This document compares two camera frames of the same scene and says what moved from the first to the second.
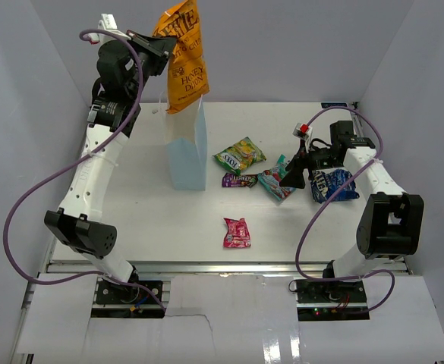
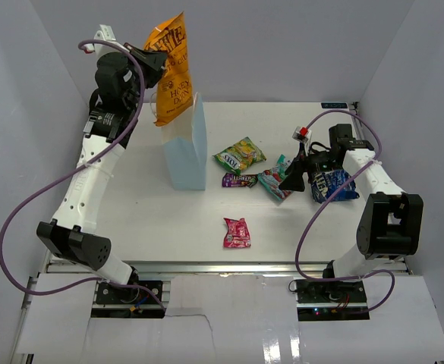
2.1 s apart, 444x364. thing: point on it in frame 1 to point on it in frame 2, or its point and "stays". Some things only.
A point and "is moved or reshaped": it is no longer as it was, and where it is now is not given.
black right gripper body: x=322 y=159 stays
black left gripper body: x=152 y=64 stays
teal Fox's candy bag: x=271 y=179 stays
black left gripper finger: x=162 y=47 to x=155 y=60
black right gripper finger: x=294 y=177 stays
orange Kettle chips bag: x=187 y=73 is moved or reshaped
